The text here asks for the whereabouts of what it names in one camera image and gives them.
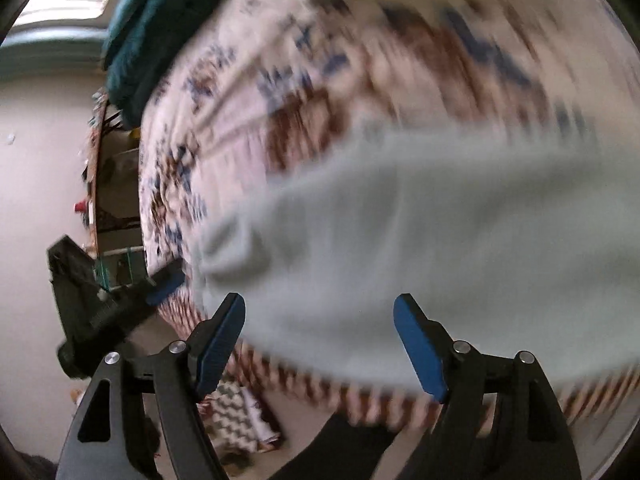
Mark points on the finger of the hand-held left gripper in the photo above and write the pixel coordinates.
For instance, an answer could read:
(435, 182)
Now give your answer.
(163, 290)

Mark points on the light blue pants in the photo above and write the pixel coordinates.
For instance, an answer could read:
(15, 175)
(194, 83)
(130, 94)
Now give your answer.
(400, 240)

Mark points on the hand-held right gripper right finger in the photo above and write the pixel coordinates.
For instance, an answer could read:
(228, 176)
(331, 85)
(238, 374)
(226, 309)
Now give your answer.
(418, 346)

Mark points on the chevron patterned cloth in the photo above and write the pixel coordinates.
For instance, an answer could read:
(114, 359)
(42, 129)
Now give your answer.
(235, 415)

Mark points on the floral printed blanket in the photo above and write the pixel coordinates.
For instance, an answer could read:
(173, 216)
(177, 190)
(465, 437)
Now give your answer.
(320, 75)

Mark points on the wooden shelf unit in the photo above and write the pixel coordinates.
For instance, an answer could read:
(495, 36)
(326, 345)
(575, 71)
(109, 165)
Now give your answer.
(112, 200)

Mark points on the dark teal folded cloth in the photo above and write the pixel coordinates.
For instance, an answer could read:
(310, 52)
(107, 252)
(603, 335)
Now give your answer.
(150, 35)

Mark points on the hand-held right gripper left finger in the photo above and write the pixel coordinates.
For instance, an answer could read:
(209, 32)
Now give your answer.
(219, 346)

